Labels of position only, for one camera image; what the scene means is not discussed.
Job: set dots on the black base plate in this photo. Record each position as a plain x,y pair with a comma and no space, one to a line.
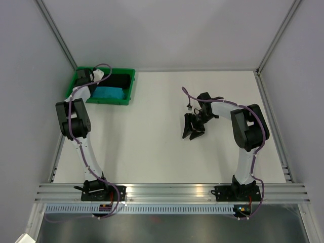
106,193
240,193

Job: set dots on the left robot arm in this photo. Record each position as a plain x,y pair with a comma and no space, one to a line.
75,125

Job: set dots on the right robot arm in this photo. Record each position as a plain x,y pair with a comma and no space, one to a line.
250,133

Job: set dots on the aluminium frame post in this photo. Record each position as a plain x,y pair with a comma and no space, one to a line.
278,35
55,31

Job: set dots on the teal t shirt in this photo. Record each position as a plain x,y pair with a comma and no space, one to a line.
108,93

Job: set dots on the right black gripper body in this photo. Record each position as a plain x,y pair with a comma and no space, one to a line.
198,122

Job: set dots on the right aluminium frame post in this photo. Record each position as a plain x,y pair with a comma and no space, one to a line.
278,35

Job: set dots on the aluminium front rail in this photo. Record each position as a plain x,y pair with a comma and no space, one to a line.
275,193

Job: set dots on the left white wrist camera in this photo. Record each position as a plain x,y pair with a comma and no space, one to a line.
98,74

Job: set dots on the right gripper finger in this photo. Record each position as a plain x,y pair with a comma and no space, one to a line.
188,129
196,133

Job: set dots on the green plastic tray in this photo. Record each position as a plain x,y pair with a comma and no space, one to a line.
85,93

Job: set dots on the white slotted cable duct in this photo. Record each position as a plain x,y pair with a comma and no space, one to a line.
225,209

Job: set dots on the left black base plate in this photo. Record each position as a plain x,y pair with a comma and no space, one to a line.
106,193

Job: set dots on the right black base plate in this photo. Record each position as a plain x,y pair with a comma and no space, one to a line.
240,193

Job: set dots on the left aluminium frame post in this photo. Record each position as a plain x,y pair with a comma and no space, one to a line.
55,31

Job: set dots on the rolled black t shirt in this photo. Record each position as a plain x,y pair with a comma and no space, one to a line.
116,80

